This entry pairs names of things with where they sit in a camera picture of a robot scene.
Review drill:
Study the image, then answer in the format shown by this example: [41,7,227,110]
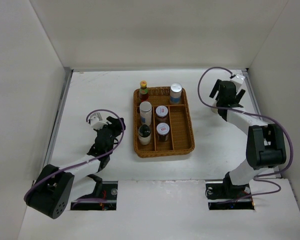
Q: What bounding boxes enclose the silver lid blue label bottle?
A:
[169,83,183,105]

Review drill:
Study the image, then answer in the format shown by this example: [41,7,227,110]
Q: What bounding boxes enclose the black cap pepper grinder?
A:
[138,124,151,146]

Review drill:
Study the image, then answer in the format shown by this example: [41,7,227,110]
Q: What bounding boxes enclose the silver lid white spice bottle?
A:
[139,101,152,126]

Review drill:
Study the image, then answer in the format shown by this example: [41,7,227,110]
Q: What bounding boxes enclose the small jar red label lid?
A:
[155,105,169,123]

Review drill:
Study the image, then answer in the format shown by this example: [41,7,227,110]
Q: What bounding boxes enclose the red sauce bottle yellow cap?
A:
[139,80,149,102]

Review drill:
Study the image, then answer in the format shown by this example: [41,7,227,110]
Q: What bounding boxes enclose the grey lid salt grinder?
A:
[211,100,219,114]

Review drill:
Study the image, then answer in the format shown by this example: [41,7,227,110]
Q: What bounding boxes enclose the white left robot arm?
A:
[24,116,126,219]

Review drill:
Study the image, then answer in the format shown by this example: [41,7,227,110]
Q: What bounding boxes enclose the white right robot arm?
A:
[209,79,287,199]

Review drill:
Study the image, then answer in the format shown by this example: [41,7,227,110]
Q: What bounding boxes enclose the brown wicker divided basket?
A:
[132,86,195,158]

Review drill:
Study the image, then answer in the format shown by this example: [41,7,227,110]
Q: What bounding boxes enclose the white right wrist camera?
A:
[230,74,245,92]

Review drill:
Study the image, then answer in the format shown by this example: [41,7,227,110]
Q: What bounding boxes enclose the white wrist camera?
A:
[230,74,245,92]
[87,112,107,131]

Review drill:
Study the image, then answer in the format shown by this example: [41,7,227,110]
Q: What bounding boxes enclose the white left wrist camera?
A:
[87,112,107,131]

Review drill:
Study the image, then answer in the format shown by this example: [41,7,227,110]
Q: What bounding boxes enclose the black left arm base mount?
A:
[70,174,119,211]

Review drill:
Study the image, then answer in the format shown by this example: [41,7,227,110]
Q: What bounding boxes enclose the metal table edge rail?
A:
[40,67,73,170]

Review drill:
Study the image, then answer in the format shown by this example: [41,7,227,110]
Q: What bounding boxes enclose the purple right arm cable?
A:
[197,66,295,203]

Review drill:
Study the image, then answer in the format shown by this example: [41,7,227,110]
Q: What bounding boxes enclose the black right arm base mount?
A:
[205,182,255,211]

